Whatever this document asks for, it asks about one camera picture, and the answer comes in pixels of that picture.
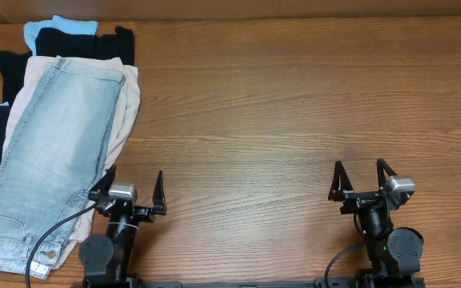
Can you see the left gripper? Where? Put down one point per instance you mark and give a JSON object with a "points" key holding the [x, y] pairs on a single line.
{"points": [[146, 214]]}

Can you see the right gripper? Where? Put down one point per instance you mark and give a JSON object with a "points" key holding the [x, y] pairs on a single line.
{"points": [[340, 190]]}

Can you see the light blue denim shorts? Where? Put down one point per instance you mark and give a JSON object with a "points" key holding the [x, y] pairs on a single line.
{"points": [[56, 154]]}

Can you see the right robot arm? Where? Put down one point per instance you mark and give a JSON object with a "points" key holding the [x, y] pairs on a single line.
{"points": [[394, 253]]}

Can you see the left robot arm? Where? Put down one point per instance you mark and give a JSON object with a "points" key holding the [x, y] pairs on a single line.
{"points": [[106, 257]]}

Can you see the black garment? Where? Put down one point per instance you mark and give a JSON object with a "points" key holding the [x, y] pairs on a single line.
{"points": [[51, 41]]}

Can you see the beige shorts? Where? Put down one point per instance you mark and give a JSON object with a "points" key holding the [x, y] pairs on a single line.
{"points": [[126, 111]]}

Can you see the light blue garment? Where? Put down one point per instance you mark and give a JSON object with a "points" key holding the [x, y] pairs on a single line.
{"points": [[66, 26]]}

